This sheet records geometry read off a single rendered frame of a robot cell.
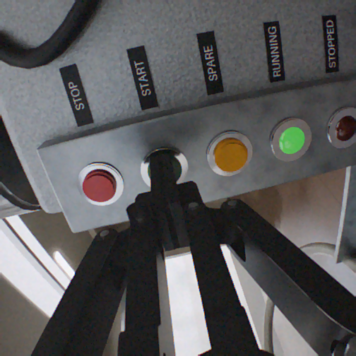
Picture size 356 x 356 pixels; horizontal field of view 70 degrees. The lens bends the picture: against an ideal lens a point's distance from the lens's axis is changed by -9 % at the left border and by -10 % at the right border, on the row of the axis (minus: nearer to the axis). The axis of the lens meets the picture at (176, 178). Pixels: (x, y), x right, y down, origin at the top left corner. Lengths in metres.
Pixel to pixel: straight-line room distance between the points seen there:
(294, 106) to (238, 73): 0.05
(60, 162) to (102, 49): 0.09
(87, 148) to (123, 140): 0.03
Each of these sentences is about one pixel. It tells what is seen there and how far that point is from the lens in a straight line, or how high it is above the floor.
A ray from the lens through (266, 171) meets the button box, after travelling 0.24.
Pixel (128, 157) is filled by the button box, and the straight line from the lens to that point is 0.21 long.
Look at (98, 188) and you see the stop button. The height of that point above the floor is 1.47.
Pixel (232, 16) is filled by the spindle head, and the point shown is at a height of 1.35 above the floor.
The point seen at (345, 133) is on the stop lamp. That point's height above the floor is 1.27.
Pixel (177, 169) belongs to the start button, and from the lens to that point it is 0.21.
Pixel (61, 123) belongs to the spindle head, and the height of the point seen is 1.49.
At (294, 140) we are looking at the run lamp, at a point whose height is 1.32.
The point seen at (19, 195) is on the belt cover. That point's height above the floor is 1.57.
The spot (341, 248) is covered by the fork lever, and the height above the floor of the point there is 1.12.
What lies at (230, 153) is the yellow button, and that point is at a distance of 0.21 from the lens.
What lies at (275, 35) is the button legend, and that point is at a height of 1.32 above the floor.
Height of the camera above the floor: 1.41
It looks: level
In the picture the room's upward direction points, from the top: 103 degrees counter-clockwise
